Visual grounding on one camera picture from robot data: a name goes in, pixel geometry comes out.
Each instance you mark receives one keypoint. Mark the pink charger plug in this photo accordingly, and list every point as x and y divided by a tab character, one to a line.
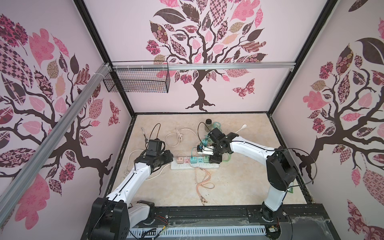
180	160

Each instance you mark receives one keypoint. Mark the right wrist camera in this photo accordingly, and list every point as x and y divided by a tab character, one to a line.
202	150

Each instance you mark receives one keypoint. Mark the black wire basket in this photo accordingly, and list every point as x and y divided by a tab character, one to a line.
138	77

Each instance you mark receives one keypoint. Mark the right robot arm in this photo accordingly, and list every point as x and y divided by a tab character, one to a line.
281	169

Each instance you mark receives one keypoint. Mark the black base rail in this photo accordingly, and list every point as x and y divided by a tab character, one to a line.
292	222

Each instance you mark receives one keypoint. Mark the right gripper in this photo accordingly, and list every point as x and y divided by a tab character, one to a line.
214	159

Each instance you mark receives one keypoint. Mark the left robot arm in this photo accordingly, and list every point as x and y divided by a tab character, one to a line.
111	218

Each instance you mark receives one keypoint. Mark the white spoon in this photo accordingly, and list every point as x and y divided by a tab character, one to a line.
242	128

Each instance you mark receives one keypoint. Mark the white cable duct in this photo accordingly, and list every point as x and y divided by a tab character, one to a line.
195	232

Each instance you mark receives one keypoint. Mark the white multicolour power strip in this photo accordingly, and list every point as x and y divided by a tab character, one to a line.
184	163

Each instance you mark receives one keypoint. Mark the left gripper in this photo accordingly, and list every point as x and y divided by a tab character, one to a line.
169	157

